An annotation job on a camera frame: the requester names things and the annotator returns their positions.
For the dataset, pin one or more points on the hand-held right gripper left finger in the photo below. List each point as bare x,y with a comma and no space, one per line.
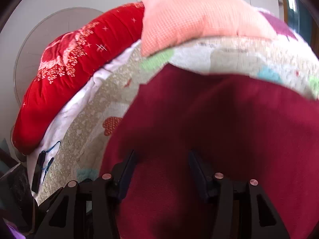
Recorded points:
125,171

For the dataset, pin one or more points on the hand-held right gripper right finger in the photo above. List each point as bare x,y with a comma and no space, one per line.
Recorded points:
197,171

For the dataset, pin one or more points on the dark red garment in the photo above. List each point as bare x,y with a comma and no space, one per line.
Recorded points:
199,117

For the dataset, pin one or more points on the white bed sheet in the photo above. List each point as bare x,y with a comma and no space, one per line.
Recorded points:
72,109

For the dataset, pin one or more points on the black flat device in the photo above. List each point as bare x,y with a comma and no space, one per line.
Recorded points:
37,174

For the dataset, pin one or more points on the red embroidered quilt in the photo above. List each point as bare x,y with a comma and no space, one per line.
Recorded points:
62,84

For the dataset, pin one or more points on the dark bag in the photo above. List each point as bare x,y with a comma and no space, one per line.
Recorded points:
15,194

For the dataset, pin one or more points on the quilted dotted bedspread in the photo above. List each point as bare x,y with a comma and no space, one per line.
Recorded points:
236,52

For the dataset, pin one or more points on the pink knit pillow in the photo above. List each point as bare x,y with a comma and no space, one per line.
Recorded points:
199,12

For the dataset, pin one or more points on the rounded grey headboard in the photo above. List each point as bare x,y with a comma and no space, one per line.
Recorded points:
37,34

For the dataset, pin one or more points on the magenta cloth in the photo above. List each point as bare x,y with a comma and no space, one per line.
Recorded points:
279,26

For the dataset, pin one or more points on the blue glass door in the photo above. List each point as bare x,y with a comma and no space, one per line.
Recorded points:
299,15

